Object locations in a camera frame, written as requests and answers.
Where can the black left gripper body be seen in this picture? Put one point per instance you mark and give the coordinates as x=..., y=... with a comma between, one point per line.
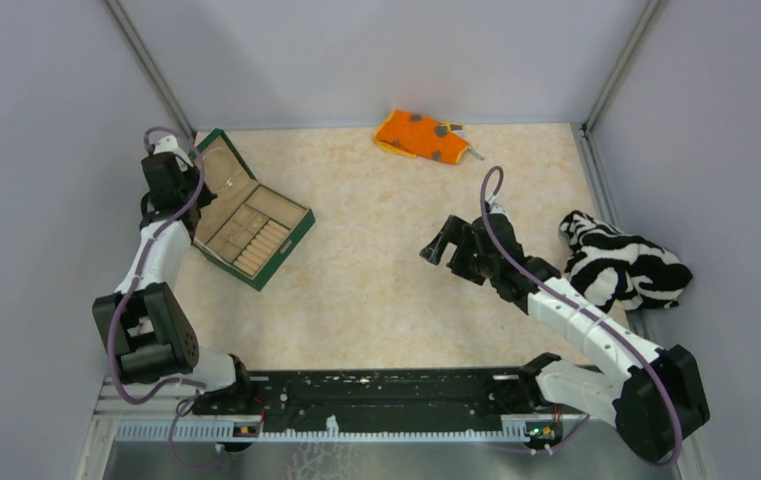
x=189, y=189

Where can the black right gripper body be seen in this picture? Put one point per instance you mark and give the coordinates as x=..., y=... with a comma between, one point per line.
x=467, y=261

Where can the green jewelry box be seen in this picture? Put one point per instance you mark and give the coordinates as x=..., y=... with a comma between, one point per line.
x=249, y=229

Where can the silver bangle with pearls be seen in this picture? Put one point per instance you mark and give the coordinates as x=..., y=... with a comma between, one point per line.
x=220, y=167

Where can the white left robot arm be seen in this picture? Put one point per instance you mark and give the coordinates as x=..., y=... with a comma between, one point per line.
x=149, y=342

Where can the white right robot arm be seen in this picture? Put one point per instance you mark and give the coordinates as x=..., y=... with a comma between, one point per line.
x=652, y=396

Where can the zebra striped cloth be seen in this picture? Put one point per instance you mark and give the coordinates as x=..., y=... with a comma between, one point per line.
x=608, y=266

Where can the orange spotted cloth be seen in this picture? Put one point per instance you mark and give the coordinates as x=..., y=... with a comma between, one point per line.
x=415, y=135

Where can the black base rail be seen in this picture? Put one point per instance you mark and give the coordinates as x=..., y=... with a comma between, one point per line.
x=407, y=401

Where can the white toothed cable strip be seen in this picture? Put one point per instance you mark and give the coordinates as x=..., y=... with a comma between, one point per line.
x=225, y=431

